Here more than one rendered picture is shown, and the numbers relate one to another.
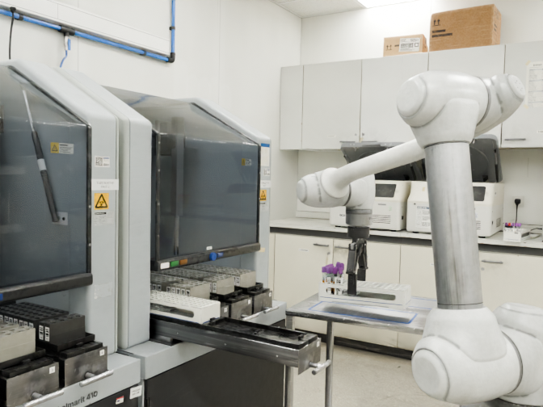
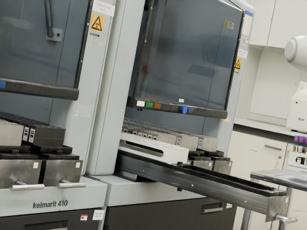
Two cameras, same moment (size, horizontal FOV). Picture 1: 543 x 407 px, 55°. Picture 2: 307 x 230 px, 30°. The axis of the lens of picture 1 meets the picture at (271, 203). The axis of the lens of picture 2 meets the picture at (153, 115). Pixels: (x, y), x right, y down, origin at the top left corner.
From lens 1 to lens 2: 0.30 m
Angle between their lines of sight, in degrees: 5
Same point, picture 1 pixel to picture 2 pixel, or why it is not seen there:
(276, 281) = not seen: hidden behind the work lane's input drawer
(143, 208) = (130, 42)
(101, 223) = (93, 44)
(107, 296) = (86, 118)
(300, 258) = (248, 158)
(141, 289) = (115, 121)
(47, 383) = (29, 177)
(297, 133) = (265, 28)
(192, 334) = (159, 173)
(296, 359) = (266, 206)
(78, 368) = (56, 172)
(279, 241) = not seen: hidden behind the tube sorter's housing
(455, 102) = not seen: outside the picture
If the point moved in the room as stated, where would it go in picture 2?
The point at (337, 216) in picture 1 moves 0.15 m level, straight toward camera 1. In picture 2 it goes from (295, 119) to (296, 119)
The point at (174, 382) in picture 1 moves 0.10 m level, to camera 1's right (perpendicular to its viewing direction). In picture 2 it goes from (131, 219) to (162, 225)
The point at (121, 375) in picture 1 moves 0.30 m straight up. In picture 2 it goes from (89, 193) to (108, 89)
